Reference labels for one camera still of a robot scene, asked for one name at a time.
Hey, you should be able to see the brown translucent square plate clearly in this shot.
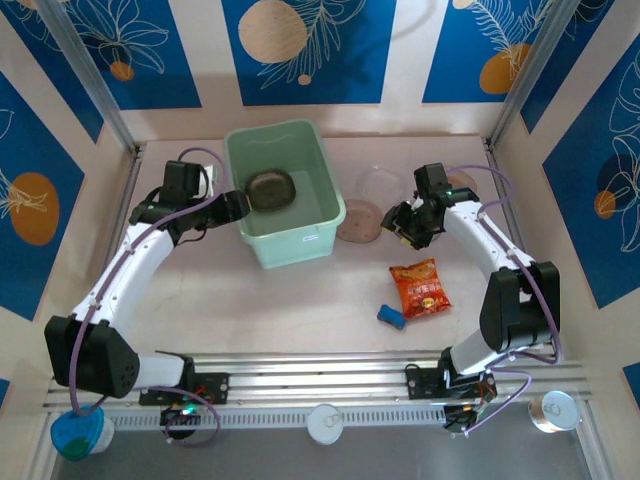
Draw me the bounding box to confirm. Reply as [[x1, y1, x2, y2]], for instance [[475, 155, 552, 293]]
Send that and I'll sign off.
[[444, 166, 479, 191], [335, 198, 385, 245], [246, 170, 297, 214]]

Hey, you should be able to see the green plastic bin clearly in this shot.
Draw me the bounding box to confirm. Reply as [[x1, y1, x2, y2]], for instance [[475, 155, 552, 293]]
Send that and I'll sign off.
[[222, 118, 347, 270]]

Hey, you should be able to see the orange chips bag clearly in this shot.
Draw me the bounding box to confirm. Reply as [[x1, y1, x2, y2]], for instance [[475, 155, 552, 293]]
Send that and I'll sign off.
[[389, 257, 453, 321]]

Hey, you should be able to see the blue sponge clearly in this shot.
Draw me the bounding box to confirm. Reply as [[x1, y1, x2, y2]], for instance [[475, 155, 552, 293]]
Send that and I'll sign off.
[[376, 303, 407, 332]]

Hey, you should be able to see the right base circuit board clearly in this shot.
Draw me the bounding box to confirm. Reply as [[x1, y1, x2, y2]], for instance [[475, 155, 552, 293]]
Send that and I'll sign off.
[[443, 404, 484, 434]]

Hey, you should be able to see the base circuit board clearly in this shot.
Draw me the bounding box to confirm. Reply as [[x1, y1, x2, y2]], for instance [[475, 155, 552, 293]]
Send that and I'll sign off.
[[159, 404, 201, 429], [443, 404, 484, 434]]

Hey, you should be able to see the white round cap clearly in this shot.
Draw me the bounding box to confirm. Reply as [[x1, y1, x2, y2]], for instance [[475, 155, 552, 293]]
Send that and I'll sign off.
[[306, 403, 345, 446]]

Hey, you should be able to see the left base circuit board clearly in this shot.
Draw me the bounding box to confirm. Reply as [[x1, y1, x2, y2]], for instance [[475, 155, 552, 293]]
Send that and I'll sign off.
[[159, 404, 201, 429]]

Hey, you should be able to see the silver pull-tab can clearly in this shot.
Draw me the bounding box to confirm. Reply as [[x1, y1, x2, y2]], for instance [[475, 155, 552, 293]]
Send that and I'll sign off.
[[527, 389, 583, 434]]

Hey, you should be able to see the blue lidded white container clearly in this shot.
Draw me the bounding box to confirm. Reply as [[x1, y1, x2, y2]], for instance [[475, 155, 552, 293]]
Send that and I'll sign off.
[[49, 404, 115, 461]]

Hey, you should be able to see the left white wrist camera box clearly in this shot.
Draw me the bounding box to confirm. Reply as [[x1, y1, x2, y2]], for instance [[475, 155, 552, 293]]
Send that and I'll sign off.
[[199, 164, 222, 197]]

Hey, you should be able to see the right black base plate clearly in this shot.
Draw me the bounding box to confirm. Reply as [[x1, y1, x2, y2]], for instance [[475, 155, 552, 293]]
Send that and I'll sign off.
[[405, 366, 496, 401]]

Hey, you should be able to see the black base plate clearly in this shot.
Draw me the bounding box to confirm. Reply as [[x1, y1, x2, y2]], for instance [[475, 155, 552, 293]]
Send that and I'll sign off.
[[138, 372, 231, 406], [405, 366, 496, 401]]

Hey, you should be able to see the left aluminium frame post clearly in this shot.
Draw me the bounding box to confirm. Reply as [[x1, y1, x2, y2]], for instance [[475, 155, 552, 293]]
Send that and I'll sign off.
[[37, 0, 144, 154]]

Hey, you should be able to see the aluminium frame post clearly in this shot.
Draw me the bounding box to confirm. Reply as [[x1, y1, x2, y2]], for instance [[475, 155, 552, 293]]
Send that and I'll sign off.
[[487, 0, 584, 151], [37, 0, 144, 154]]

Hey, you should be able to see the right aluminium frame post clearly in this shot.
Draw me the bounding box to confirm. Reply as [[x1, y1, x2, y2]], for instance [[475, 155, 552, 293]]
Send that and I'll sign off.
[[487, 0, 584, 151]]

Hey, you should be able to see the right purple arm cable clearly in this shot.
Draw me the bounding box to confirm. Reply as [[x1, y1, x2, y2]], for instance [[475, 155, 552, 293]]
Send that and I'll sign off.
[[447, 163, 562, 436]]

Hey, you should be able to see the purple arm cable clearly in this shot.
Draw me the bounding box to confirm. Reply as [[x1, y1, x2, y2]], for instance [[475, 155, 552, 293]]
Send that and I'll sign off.
[[68, 147, 224, 448], [447, 163, 562, 436]]

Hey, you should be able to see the aluminium mounting rail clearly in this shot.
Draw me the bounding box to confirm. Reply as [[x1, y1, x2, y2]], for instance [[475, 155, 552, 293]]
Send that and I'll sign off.
[[42, 352, 599, 414]]

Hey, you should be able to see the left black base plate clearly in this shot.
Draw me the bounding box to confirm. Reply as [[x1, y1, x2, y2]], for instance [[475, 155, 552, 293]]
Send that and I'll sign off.
[[138, 372, 231, 406]]

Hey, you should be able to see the white slotted cable duct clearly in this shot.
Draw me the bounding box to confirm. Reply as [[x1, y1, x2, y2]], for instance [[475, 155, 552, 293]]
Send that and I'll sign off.
[[107, 407, 449, 429]]

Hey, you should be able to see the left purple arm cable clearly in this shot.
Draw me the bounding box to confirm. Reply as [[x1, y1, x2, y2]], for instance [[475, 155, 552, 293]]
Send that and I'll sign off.
[[68, 147, 224, 448]]

